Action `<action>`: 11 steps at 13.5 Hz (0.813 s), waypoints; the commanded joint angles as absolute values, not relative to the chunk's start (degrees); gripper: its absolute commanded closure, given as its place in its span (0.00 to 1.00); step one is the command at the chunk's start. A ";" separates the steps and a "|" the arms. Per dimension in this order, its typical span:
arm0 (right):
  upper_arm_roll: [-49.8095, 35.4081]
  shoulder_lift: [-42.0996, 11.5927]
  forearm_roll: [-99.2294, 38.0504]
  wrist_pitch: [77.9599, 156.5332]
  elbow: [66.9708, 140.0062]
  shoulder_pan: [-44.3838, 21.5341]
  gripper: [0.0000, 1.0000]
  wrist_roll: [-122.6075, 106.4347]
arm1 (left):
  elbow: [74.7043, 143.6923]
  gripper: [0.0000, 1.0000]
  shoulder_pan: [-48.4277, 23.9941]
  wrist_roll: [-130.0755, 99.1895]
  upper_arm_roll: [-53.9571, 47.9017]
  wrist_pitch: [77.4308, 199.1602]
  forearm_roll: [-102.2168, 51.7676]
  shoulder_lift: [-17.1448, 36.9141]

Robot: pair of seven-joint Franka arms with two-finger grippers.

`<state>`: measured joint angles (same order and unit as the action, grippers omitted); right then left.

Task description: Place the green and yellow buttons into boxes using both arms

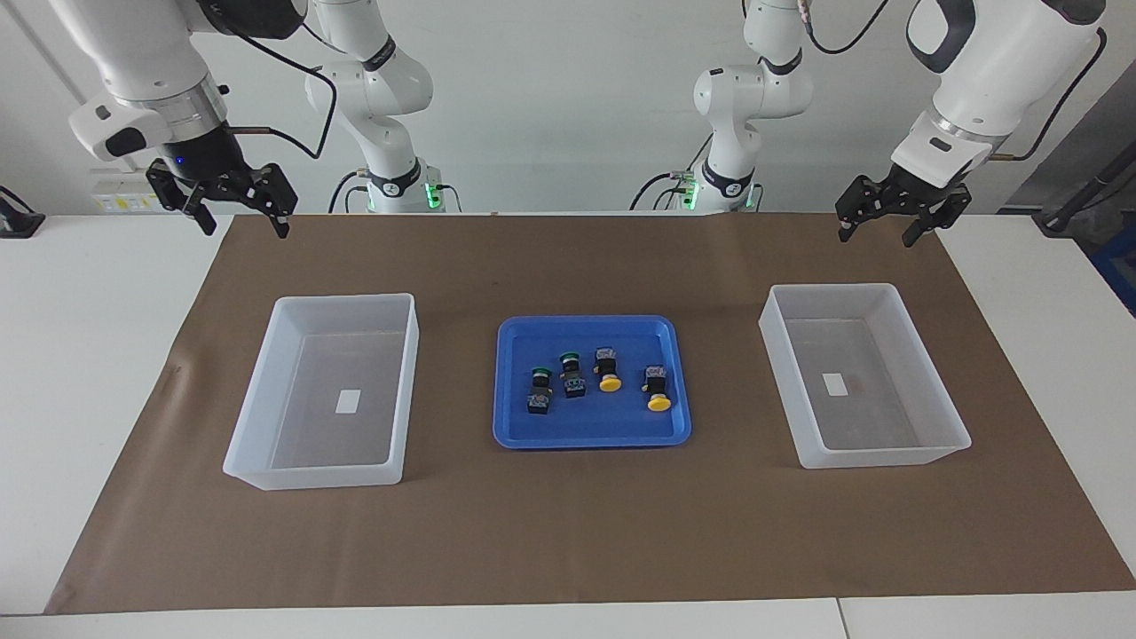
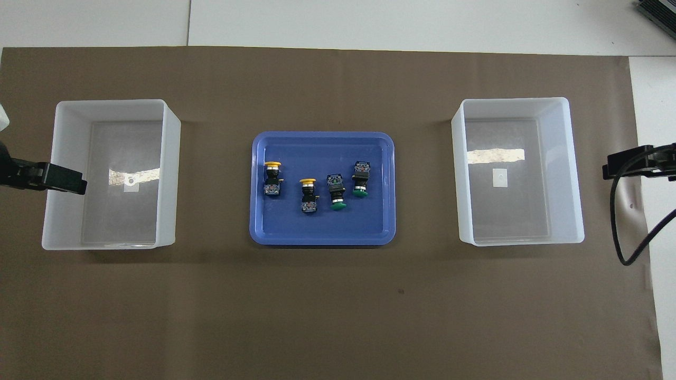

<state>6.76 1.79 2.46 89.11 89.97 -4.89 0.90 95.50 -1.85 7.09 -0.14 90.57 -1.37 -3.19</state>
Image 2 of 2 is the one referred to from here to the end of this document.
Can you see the translucent white plastic box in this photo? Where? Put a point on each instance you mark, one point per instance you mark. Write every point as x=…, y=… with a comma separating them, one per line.
x=517, y=211
x=121, y=221

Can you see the yellow push button switch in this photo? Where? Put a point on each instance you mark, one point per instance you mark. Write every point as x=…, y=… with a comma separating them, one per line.
x=309, y=200
x=272, y=184

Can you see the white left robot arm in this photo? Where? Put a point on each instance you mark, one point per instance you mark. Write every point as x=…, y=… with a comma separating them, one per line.
x=2, y=119

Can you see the small white sticker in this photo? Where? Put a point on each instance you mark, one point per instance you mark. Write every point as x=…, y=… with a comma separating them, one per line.
x=135, y=188
x=499, y=178

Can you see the dark grey finned device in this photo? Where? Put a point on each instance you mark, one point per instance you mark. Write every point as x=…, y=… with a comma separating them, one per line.
x=660, y=13

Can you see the brown paper table mat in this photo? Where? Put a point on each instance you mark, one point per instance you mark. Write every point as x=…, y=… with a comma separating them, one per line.
x=338, y=306

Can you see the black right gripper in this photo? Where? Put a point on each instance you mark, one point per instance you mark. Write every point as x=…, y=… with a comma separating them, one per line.
x=660, y=161

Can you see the blue plastic tray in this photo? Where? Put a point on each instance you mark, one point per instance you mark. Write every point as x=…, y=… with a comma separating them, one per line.
x=322, y=227

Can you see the green push button switch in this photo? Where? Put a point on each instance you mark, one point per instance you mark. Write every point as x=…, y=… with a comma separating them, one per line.
x=336, y=190
x=360, y=177

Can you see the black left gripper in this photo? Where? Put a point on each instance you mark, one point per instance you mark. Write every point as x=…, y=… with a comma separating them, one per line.
x=24, y=173

